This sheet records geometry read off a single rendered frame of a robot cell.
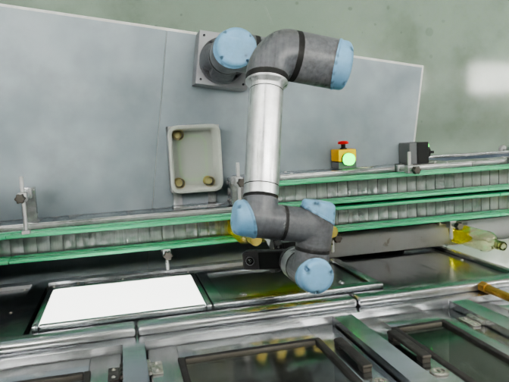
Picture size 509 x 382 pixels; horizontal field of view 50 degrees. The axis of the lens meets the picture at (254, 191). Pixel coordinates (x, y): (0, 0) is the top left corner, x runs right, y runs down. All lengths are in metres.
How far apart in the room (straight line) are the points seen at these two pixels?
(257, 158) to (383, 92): 1.07
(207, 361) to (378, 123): 1.23
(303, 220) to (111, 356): 0.52
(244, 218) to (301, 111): 0.96
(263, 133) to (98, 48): 0.90
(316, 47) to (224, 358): 0.71
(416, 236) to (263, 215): 1.06
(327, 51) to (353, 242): 0.89
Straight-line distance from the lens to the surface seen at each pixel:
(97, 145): 1.90
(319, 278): 1.15
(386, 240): 2.03
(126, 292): 1.59
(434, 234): 2.12
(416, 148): 2.10
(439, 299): 1.53
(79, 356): 1.31
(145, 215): 1.78
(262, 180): 1.13
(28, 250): 1.82
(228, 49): 1.63
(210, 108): 1.92
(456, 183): 2.14
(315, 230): 1.15
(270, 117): 1.18
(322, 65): 1.26
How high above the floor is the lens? 2.64
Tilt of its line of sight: 75 degrees down
